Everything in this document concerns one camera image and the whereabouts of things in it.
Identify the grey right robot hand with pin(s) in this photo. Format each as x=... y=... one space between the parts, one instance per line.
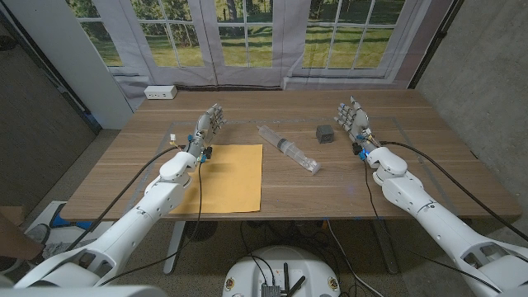
x=358 y=121

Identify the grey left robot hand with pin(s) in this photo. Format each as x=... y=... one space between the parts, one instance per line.
x=204 y=130

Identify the clear plastic syringe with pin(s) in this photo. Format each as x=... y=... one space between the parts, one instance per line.
x=288 y=148

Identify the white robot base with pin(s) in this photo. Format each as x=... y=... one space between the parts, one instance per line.
x=255 y=272

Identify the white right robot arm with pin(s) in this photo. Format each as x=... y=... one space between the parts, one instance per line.
x=433 y=218

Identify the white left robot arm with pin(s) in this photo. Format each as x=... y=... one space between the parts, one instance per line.
x=136 y=218

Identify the small dark grey box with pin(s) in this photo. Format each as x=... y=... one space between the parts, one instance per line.
x=325 y=134

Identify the yellow manila envelope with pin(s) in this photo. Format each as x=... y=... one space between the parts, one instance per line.
x=231 y=181

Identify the brown cardboard box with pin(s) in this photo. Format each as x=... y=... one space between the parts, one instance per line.
x=16 y=239

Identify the white power strip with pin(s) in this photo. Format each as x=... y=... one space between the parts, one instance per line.
x=160 y=92

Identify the black round fan base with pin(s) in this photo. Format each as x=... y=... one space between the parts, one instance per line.
x=201 y=231

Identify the printed window backdrop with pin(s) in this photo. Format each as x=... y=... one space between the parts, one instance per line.
x=284 y=49

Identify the black backdrop stand pole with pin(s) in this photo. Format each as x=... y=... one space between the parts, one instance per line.
x=437 y=41

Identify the white table leg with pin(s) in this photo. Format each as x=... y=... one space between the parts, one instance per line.
x=175 y=243

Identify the grey table leg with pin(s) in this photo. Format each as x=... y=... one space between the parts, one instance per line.
x=385 y=247

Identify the white upright panel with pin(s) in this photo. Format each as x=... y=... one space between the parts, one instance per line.
x=74 y=62

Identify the upright black antenna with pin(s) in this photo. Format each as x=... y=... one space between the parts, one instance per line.
x=286 y=276

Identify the slanted black antenna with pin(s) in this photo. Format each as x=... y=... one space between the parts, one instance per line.
x=298 y=284

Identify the grey electronics module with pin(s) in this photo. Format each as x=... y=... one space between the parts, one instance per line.
x=270 y=290

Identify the white grey sneaker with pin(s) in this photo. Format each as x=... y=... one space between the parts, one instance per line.
x=39 y=234

